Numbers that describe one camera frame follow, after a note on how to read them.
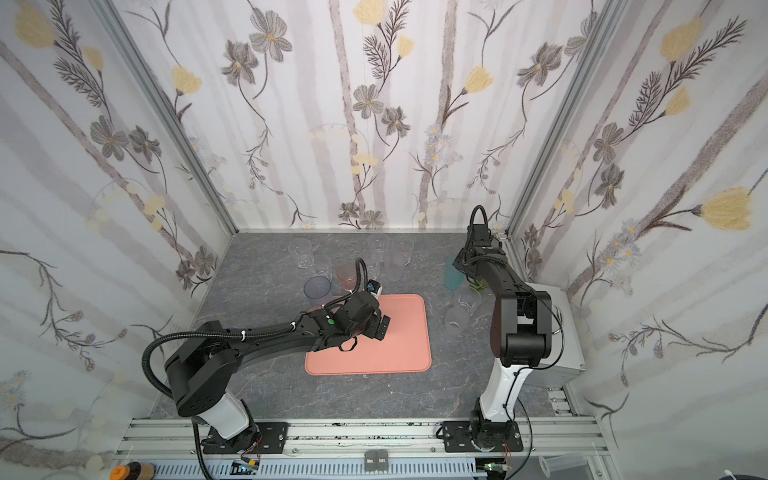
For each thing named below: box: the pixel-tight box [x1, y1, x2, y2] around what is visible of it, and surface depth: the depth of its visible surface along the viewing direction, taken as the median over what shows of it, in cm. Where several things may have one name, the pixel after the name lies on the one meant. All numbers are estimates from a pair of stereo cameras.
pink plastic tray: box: [304, 294, 432, 376], surface depth 88 cm
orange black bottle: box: [110, 461, 156, 480], surface depth 66 cm
